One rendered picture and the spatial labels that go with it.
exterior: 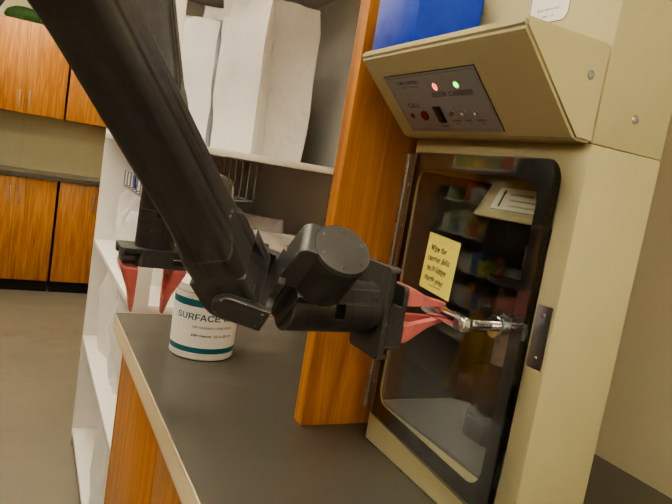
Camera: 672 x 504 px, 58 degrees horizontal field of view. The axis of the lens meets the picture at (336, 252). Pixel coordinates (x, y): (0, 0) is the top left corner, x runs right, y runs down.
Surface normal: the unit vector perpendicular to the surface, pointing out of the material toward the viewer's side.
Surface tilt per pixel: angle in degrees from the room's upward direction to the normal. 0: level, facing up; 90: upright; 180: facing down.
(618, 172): 90
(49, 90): 90
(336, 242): 44
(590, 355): 90
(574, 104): 90
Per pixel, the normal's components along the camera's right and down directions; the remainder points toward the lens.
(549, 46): 0.43, 0.18
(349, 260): 0.42, -0.58
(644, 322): -0.88, -0.09
